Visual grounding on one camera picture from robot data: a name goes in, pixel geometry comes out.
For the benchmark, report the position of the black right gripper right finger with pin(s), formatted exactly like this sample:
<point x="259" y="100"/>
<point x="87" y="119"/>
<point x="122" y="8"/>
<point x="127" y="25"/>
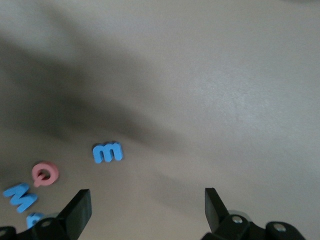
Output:
<point x="215" y="215"/>

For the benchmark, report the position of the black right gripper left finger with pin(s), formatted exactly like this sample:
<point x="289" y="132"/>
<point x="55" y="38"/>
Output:
<point x="77" y="212"/>

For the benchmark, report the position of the pinkish red letter Q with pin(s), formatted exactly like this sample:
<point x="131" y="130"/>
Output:
<point x="52" y="175"/>

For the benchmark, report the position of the blue capital letter M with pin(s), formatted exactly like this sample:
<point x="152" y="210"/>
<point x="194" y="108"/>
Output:
<point x="18" y="200"/>

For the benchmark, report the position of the blue lowercase letter m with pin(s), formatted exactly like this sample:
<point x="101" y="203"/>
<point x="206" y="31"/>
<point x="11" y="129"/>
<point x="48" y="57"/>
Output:
<point x="98" y="153"/>

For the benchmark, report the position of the blue lowercase letter a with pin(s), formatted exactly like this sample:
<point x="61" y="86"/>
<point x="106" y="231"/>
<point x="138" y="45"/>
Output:
<point x="31" y="221"/>

